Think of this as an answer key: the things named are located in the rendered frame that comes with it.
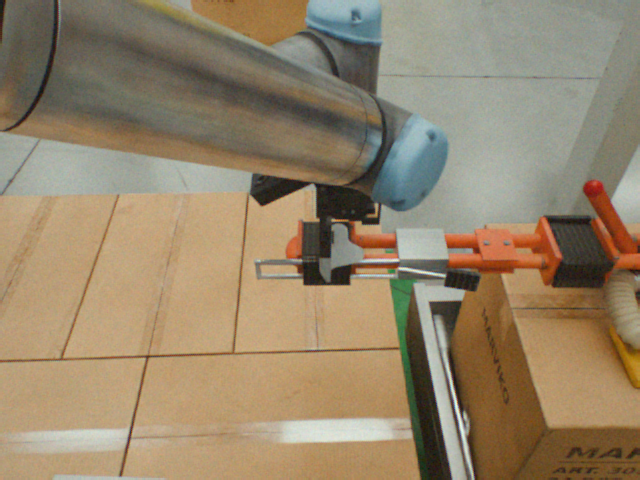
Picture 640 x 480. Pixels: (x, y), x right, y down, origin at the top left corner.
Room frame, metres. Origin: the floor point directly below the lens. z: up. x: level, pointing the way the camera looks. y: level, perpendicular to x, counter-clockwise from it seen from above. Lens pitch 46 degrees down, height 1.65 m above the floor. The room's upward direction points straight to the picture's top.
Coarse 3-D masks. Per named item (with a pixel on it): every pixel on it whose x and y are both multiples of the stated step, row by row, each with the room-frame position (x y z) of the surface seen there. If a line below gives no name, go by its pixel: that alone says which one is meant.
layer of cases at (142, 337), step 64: (0, 256) 1.04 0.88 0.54; (64, 256) 1.04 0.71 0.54; (128, 256) 1.04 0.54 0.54; (192, 256) 1.04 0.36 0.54; (256, 256) 1.04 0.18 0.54; (0, 320) 0.82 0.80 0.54; (64, 320) 0.82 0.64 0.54; (128, 320) 0.82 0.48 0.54; (192, 320) 0.82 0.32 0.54; (256, 320) 0.82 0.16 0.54; (320, 320) 0.82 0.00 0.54; (384, 320) 0.82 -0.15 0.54; (0, 384) 0.64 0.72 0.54; (64, 384) 0.64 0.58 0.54; (128, 384) 0.64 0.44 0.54; (192, 384) 0.64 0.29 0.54; (256, 384) 0.64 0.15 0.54; (320, 384) 0.64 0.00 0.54; (384, 384) 0.64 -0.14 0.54; (0, 448) 0.50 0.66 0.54; (64, 448) 0.50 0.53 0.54; (128, 448) 0.50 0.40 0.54; (192, 448) 0.49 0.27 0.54; (256, 448) 0.49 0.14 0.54; (320, 448) 0.49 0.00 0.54; (384, 448) 0.49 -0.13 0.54
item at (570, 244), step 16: (544, 224) 0.57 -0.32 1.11; (560, 224) 0.58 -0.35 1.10; (576, 224) 0.58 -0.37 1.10; (592, 224) 0.58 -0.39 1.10; (544, 240) 0.55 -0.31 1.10; (560, 240) 0.55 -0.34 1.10; (576, 240) 0.55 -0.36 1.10; (592, 240) 0.55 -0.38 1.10; (608, 240) 0.54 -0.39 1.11; (560, 256) 0.51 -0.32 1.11; (576, 256) 0.52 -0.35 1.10; (592, 256) 0.52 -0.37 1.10; (608, 256) 0.52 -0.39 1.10; (544, 272) 0.52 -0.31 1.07; (560, 272) 0.50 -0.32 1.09; (576, 272) 0.50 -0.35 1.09; (592, 272) 0.50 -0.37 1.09; (608, 272) 0.50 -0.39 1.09
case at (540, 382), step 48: (480, 288) 0.67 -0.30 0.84; (528, 288) 0.59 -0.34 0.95; (576, 288) 0.59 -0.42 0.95; (480, 336) 0.61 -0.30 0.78; (528, 336) 0.49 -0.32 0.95; (576, 336) 0.49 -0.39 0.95; (480, 384) 0.54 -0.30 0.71; (528, 384) 0.42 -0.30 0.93; (576, 384) 0.41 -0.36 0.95; (624, 384) 0.41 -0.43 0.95; (480, 432) 0.48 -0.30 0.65; (528, 432) 0.37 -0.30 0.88; (576, 432) 0.34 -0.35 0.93; (624, 432) 0.34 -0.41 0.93
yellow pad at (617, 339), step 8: (616, 328) 0.49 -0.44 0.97; (616, 336) 0.48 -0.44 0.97; (616, 344) 0.47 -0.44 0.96; (624, 344) 0.46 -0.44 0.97; (624, 352) 0.45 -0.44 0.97; (632, 352) 0.45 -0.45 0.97; (624, 360) 0.44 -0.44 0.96; (632, 360) 0.43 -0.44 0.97; (632, 368) 0.42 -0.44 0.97; (632, 376) 0.41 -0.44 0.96
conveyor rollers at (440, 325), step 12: (444, 324) 0.81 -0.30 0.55; (444, 336) 0.77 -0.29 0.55; (444, 348) 0.73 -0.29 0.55; (444, 360) 0.70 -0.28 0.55; (444, 372) 0.67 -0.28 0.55; (456, 384) 0.64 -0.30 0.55; (456, 396) 0.61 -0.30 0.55; (456, 408) 0.58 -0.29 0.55; (456, 420) 0.55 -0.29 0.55; (468, 444) 0.50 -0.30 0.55; (468, 456) 0.48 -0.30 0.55; (468, 468) 0.45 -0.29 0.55
